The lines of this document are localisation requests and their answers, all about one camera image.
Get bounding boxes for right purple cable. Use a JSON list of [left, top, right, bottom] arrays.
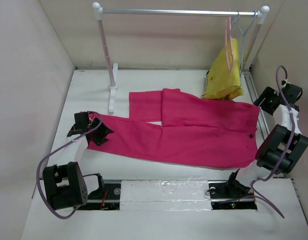
[[250, 65, 296, 220]]

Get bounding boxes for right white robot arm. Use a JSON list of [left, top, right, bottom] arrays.
[[254, 81, 308, 175]]

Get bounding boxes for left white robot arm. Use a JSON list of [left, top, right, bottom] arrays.
[[40, 111, 114, 215]]

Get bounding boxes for light blue plastic hanger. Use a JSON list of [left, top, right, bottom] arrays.
[[231, 11, 262, 80]]

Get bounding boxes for pink plastic hanger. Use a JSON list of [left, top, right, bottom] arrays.
[[225, 16, 235, 72]]

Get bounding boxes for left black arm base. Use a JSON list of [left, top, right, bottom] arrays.
[[78, 173, 122, 211]]

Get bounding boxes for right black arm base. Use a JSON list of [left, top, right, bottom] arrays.
[[205, 170, 257, 210]]

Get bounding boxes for aluminium rail right side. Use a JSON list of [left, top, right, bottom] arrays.
[[243, 70, 270, 141]]

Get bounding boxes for yellow garment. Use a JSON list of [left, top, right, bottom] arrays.
[[202, 38, 244, 100]]

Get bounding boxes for purple cable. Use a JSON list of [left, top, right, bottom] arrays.
[[36, 111, 104, 220], [250, 65, 296, 220]]

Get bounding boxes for white and silver clothes rack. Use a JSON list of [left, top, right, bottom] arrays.
[[92, 2, 270, 114]]

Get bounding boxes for pink trousers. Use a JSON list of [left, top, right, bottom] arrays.
[[89, 88, 260, 169]]

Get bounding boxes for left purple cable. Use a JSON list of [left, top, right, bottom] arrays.
[[36, 111, 104, 220]]

